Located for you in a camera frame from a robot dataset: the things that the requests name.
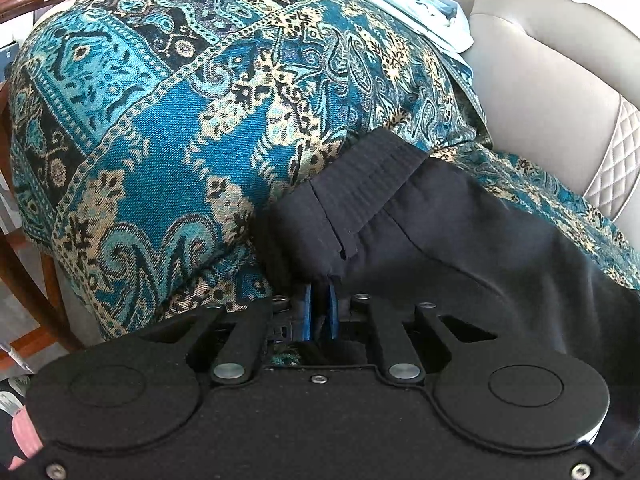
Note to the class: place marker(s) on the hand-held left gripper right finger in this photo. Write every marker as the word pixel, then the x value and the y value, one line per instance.
pixel 330 316

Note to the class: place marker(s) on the teal paisley blanket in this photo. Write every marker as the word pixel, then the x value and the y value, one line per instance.
pixel 175 135

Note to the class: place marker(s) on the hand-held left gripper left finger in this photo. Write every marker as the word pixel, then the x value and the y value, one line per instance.
pixel 305 316

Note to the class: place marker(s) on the pink cloth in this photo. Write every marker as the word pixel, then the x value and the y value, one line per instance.
pixel 27 432

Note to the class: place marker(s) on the wooden chair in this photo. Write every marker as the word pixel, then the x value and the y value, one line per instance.
pixel 30 280

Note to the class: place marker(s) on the light blue clothes pile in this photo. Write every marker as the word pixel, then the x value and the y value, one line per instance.
pixel 430 15

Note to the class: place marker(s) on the black pants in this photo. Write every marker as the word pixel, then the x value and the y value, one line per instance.
pixel 450 220

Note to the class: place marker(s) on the beige leather sofa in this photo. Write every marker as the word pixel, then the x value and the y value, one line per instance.
pixel 540 85

